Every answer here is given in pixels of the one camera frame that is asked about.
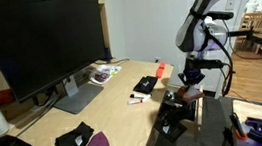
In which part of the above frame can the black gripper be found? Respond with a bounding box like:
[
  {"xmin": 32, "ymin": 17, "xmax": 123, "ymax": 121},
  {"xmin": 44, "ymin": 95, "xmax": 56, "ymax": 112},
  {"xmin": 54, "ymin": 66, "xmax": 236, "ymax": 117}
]
[{"xmin": 176, "ymin": 64, "xmax": 208, "ymax": 93}]

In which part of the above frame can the white and brown plush toy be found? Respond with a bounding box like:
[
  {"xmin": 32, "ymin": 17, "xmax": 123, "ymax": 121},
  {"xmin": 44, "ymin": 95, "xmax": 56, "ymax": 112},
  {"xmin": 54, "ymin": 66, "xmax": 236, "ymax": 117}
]
[{"xmin": 176, "ymin": 83, "xmax": 207, "ymax": 104}]

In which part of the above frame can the wooden desk drawer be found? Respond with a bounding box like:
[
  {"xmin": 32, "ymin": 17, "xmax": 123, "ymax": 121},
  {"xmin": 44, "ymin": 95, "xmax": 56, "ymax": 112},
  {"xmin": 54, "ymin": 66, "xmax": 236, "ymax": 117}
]
[{"xmin": 155, "ymin": 85, "xmax": 210, "ymax": 138}]

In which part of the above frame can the black clothes pile in drawer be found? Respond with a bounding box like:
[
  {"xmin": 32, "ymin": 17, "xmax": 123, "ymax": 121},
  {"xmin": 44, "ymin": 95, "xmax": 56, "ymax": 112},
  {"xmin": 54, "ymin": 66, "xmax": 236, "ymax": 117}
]
[{"xmin": 149, "ymin": 88, "xmax": 201, "ymax": 146}]

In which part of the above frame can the orange plastic case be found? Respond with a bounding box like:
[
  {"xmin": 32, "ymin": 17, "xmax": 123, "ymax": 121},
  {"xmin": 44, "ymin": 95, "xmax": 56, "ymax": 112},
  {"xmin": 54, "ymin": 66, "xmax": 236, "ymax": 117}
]
[{"xmin": 154, "ymin": 61, "xmax": 168, "ymax": 80}]

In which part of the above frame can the black pouch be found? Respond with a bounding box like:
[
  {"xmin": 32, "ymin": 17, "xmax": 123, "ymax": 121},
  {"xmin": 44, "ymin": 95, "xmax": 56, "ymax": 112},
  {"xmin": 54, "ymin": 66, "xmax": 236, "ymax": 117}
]
[{"xmin": 131, "ymin": 74, "xmax": 161, "ymax": 97}]

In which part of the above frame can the white tube with black cap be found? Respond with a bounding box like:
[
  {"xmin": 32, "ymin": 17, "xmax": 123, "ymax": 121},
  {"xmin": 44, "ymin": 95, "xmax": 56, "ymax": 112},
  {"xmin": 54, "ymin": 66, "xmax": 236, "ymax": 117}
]
[{"xmin": 129, "ymin": 91, "xmax": 146, "ymax": 100}]

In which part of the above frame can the small pink tube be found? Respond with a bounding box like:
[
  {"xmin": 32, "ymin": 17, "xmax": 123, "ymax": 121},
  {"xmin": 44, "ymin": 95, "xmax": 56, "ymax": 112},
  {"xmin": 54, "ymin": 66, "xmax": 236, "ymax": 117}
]
[{"xmin": 126, "ymin": 97, "xmax": 143, "ymax": 106}]

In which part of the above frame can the silver monitor stand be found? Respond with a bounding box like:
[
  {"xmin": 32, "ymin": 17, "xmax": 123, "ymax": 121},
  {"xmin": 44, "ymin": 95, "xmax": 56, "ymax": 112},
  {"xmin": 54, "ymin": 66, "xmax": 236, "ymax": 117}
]
[{"xmin": 50, "ymin": 71, "xmax": 107, "ymax": 118}]

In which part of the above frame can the black folded cloth with tag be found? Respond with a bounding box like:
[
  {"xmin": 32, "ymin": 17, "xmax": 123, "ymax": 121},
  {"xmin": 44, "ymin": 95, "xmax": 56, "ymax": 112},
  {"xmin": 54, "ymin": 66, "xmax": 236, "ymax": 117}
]
[{"xmin": 48, "ymin": 120, "xmax": 97, "ymax": 146}]

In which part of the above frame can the black computer monitor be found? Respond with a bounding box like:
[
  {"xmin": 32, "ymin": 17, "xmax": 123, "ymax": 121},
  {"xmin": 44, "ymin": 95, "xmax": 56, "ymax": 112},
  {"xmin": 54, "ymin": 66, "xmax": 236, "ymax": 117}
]
[{"xmin": 0, "ymin": 0, "xmax": 111, "ymax": 106}]

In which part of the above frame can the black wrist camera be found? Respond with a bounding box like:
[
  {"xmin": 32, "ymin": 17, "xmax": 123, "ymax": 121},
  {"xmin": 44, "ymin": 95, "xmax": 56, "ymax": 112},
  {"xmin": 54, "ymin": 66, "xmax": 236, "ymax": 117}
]
[{"xmin": 184, "ymin": 53, "xmax": 226, "ymax": 74}]

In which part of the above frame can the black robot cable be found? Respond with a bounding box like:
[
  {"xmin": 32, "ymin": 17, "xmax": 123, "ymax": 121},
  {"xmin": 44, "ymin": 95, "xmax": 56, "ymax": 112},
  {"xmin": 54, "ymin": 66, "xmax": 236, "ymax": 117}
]
[{"xmin": 197, "ymin": 10, "xmax": 240, "ymax": 100}]

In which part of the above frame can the orange handled tool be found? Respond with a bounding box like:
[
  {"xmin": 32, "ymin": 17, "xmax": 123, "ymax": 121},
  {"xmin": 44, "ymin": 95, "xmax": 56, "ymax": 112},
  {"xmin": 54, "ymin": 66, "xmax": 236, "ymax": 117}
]
[{"xmin": 229, "ymin": 111, "xmax": 249, "ymax": 143}]

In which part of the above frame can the black bar-shaped camera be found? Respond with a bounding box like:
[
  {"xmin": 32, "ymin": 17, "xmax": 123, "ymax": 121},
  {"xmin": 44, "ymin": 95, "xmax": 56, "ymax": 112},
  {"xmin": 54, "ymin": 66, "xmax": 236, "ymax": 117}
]
[{"xmin": 203, "ymin": 8, "xmax": 235, "ymax": 24}]

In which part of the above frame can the white light switch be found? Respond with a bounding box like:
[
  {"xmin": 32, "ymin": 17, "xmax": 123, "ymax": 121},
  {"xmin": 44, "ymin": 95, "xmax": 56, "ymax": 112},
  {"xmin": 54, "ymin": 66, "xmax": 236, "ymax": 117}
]
[{"xmin": 224, "ymin": 0, "xmax": 238, "ymax": 12}]

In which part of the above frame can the black adapter with cable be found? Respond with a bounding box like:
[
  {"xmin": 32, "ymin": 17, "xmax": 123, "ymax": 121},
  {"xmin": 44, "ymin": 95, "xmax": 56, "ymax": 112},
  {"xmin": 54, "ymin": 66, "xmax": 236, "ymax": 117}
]
[{"xmin": 103, "ymin": 43, "xmax": 131, "ymax": 66}]

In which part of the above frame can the black monitor cable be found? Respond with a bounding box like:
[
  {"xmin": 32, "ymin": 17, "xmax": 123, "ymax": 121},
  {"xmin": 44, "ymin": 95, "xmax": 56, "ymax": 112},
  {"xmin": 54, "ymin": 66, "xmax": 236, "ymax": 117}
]
[{"xmin": 31, "ymin": 77, "xmax": 75, "ymax": 109}]

